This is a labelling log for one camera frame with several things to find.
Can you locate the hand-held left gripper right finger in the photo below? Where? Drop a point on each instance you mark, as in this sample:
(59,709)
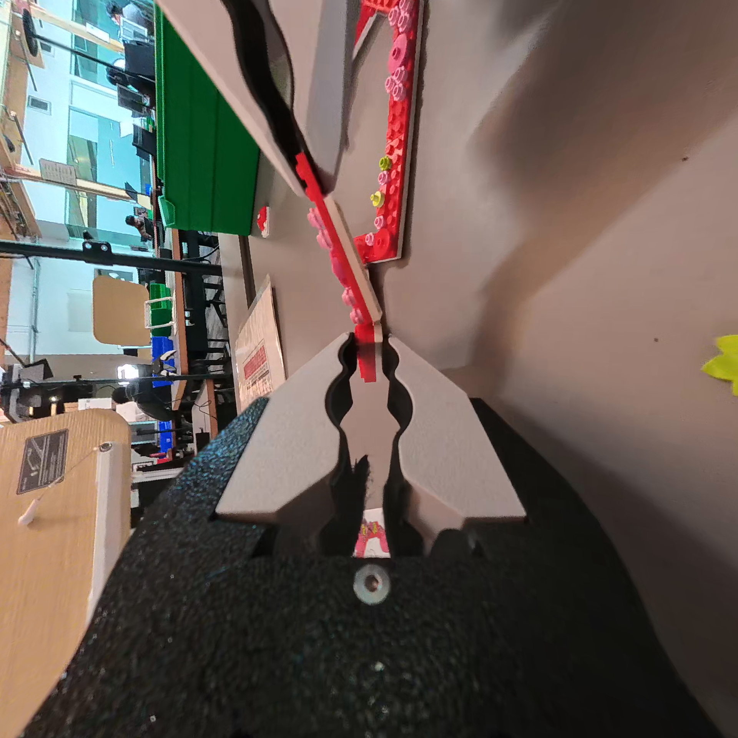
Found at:
(455,455)

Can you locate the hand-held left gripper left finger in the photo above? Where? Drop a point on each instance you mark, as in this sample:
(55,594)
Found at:
(282,449)

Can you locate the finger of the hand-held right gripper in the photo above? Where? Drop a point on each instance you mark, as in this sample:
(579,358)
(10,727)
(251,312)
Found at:
(213,52)
(323,75)

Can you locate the red lego strip with flowers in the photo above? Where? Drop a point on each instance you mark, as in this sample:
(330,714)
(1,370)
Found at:
(340,242)

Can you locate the small red white lego piece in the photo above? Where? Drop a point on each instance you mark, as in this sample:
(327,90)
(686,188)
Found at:
(262,219)

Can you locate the lime green lego leaf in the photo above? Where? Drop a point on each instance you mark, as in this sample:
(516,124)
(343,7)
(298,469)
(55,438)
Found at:
(723,363)

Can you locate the green plastic bin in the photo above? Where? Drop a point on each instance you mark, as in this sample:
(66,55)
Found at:
(190,144)

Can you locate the laminated paper sheet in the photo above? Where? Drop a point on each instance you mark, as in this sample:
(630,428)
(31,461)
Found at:
(259,346)

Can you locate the blue storage bin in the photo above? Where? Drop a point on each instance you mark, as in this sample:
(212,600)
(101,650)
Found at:
(161,351)

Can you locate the long wooden edged desk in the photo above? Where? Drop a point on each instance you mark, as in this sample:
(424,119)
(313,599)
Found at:
(180,323)

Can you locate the small green storage bin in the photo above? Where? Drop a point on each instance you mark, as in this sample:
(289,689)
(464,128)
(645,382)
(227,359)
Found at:
(160,314)

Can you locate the wooden lamp panel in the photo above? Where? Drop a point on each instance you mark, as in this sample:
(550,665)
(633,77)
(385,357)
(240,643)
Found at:
(118,311)
(52,548)

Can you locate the red lego heart frame section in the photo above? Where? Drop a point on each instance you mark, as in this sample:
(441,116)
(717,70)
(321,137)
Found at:
(398,144)

